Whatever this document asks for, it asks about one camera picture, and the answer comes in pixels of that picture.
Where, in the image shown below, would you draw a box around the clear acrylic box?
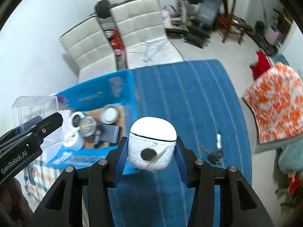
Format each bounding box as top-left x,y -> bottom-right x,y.
11,96 -> 59,135

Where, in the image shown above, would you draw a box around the white earbuds case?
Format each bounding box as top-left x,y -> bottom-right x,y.
128,117 -> 177,173

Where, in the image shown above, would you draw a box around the silver metal can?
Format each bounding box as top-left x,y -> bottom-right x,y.
79,116 -> 97,137

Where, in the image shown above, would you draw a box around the white tape roll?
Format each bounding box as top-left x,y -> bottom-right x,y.
63,129 -> 85,151

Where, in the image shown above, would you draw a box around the grey external drive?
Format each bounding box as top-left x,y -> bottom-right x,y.
100,124 -> 120,145

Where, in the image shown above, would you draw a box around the black car key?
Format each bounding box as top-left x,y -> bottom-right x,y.
200,145 -> 223,165

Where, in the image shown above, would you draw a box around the plaid checkered cloth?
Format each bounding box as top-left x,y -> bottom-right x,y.
23,155 -> 62,203

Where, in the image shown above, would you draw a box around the blue cardboard box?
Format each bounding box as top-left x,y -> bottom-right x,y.
45,70 -> 137,170

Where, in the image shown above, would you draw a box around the blue striped tablecloth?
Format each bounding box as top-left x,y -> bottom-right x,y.
109,59 -> 252,226

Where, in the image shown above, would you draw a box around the white leather left sofa seat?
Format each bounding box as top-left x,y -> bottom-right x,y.
59,16 -> 118,83

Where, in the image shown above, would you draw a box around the white leather sofa seat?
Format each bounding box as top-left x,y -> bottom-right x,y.
59,16 -> 118,83
110,0 -> 183,69

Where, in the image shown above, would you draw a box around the orange white floral cloth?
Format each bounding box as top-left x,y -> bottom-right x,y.
243,62 -> 302,144

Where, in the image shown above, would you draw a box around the red cloth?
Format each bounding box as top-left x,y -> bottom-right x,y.
250,51 -> 271,80

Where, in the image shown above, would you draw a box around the black weight bench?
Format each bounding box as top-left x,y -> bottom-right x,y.
184,0 -> 222,48

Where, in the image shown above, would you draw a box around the white leather right sofa seat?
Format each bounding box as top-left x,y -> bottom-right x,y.
110,0 -> 183,69

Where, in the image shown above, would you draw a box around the brown wooden chair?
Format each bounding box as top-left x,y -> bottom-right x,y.
217,0 -> 248,44

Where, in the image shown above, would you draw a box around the black barbell weight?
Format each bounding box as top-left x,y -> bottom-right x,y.
94,0 -> 111,19

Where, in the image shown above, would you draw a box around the pink storage box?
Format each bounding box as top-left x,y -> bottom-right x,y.
265,26 -> 282,46

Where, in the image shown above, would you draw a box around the silver metal keychain strip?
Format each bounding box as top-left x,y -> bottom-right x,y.
216,133 -> 222,150

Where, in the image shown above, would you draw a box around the wire clothes hangers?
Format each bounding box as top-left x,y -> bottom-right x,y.
141,39 -> 169,63

